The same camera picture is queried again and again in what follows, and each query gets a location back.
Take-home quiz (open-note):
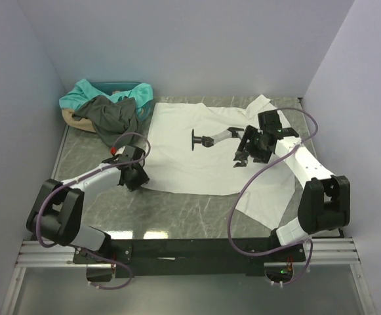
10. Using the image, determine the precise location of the white polo shirt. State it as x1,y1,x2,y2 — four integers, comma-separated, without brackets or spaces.
144,95,300,229

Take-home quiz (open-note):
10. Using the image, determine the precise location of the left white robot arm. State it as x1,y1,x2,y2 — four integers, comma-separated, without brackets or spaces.
26,145,150,255

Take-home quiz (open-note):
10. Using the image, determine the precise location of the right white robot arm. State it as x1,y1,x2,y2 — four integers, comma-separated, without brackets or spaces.
234,110,350,254

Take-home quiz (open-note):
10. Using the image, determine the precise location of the dark grey t shirt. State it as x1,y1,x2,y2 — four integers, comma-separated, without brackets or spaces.
73,95,140,149

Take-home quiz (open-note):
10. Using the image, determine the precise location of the teal plastic basket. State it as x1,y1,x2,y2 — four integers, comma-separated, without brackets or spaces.
91,81,154,121

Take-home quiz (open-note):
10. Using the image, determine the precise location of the teal t shirt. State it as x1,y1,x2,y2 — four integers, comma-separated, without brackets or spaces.
59,79,153,113

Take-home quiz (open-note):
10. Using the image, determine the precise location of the black base beam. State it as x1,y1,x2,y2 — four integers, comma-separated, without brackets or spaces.
71,236,309,284

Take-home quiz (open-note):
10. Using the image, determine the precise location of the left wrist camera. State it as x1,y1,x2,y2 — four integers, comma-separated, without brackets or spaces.
110,146,127,157

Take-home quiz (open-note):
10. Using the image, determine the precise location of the aluminium frame rail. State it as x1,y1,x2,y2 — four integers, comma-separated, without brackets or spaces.
0,98,378,315

